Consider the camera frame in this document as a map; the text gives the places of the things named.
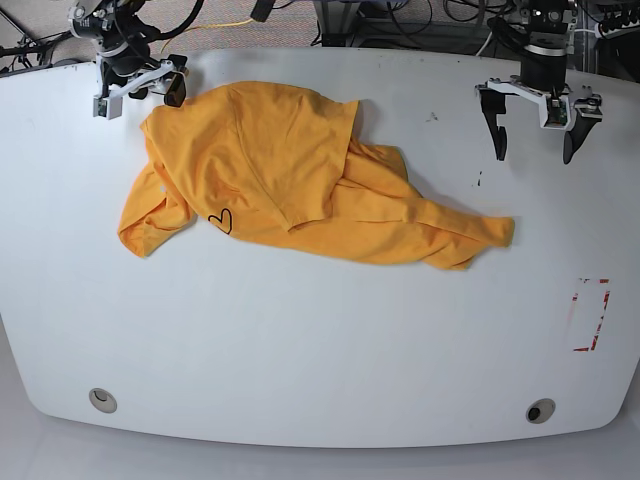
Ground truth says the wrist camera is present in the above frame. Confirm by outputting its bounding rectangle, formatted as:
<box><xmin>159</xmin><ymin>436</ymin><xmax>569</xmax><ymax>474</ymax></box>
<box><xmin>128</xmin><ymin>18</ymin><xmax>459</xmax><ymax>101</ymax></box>
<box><xmin>93</xmin><ymin>96</ymin><xmax>123</xmax><ymax>120</ymax></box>
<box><xmin>539</xmin><ymin>96</ymin><xmax>571</xmax><ymax>131</ymax></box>

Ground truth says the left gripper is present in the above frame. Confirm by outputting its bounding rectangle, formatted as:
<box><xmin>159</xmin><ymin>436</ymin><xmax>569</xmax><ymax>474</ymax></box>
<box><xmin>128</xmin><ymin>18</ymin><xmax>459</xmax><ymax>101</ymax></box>
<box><xmin>477</xmin><ymin>52</ymin><xmax>603</xmax><ymax>165</ymax></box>

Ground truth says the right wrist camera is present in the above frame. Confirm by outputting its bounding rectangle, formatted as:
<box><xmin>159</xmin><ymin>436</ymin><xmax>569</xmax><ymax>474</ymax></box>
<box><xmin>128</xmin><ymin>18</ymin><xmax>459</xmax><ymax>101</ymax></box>
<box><xmin>93</xmin><ymin>96</ymin><xmax>123</xmax><ymax>120</ymax></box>

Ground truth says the table cable grommet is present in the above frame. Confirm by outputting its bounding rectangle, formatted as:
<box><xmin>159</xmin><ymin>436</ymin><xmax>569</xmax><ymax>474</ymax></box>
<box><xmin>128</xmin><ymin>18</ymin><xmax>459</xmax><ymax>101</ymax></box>
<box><xmin>89</xmin><ymin>388</ymin><xmax>117</xmax><ymax>414</ymax></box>
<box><xmin>526</xmin><ymin>398</ymin><xmax>556</xmax><ymax>424</ymax></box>

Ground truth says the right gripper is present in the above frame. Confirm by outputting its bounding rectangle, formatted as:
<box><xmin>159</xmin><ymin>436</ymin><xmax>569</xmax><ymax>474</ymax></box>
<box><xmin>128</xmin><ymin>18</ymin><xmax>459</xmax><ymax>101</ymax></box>
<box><xmin>94</xmin><ymin>54</ymin><xmax>188</xmax><ymax>108</ymax></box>

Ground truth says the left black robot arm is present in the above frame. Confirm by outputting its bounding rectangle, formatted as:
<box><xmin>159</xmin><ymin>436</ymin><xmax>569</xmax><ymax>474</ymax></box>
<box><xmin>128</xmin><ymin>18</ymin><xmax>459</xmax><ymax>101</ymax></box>
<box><xmin>476</xmin><ymin>1</ymin><xmax>603</xmax><ymax>164</ymax></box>

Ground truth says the white power strip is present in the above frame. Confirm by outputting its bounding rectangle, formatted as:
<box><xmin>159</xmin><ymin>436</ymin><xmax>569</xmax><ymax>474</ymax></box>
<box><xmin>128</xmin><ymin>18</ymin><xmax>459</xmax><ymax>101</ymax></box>
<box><xmin>595</xmin><ymin>11</ymin><xmax>639</xmax><ymax>39</ymax></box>

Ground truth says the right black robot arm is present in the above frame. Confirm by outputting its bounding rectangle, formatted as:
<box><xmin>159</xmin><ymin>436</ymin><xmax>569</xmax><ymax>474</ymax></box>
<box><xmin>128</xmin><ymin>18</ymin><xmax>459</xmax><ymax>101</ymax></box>
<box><xmin>68</xmin><ymin>1</ymin><xmax>203</xmax><ymax>120</ymax></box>

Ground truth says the red tape rectangle marking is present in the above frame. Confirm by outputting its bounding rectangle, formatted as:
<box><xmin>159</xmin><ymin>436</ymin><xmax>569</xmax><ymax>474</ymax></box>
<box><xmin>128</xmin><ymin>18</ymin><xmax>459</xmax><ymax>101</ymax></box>
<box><xmin>567</xmin><ymin>278</ymin><xmax>611</xmax><ymax>352</ymax></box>

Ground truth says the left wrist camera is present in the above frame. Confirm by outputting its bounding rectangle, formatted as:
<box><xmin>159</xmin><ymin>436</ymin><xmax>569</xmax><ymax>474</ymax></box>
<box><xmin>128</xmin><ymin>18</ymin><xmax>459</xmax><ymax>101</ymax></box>
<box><xmin>539</xmin><ymin>96</ymin><xmax>571</xmax><ymax>131</ymax></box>

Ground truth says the left table cable grommet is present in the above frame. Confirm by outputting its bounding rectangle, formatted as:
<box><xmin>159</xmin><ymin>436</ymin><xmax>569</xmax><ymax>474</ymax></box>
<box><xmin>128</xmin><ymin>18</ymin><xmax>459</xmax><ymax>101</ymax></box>
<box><xmin>89</xmin><ymin>388</ymin><xmax>117</xmax><ymax>414</ymax></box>

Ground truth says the right table cable grommet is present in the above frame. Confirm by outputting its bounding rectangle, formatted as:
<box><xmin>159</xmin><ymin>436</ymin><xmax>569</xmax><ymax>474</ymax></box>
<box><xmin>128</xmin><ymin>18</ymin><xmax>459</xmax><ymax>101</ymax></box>
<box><xmin>526</xmin><ymin>398</ymin><xmax>556</xmax><ymax>424</ymax></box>

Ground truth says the yellow floor cable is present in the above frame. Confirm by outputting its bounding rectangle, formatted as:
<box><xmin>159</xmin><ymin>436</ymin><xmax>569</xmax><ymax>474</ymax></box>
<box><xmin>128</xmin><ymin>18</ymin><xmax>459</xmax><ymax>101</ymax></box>
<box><xmin>160</xmin><ymin>18</ymin><xmax>254</xmax><ymax>54</ymax></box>

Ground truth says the orange T-shirt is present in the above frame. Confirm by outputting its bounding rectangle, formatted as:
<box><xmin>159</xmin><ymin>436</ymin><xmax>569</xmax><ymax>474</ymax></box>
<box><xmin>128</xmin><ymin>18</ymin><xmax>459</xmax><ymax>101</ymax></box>
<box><xmin>117</xmin><ymin>81</ymin><xmax>515</xmax><ymax>270</ymax></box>

